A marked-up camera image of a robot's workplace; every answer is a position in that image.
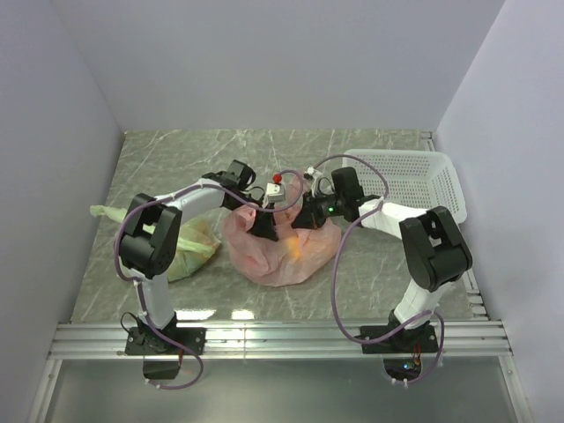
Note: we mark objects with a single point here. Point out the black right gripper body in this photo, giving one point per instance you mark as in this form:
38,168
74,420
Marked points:
324,207

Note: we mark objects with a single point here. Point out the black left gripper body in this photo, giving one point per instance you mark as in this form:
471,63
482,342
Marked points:
239,202

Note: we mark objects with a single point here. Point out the fake orange fruit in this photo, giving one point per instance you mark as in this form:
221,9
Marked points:
293,246

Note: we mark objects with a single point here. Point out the pink plastic bag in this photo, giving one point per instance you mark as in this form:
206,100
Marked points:
267,263

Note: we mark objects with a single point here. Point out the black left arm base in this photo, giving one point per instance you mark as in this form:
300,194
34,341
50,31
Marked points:
145,342

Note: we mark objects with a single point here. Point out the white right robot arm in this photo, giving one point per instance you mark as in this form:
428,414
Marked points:
435,250

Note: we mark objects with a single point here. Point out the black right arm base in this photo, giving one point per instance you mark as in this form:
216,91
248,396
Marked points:
420,340

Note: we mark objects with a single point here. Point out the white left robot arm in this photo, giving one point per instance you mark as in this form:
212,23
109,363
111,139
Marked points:
146,242

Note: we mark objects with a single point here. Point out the tied green plastic bag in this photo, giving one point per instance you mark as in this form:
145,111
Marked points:
196,244

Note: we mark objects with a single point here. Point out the white perforated plastic basket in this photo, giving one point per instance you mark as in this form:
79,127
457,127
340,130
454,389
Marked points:
417,179

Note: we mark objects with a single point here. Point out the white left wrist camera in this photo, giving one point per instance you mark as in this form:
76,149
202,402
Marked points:
274,191

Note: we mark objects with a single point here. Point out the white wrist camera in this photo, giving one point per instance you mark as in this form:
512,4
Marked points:
274,191
313,177

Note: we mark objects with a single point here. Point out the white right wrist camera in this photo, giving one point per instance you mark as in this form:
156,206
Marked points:
313,177

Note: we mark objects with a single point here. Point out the aluminium front rail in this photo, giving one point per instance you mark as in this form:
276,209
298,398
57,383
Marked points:
248,340

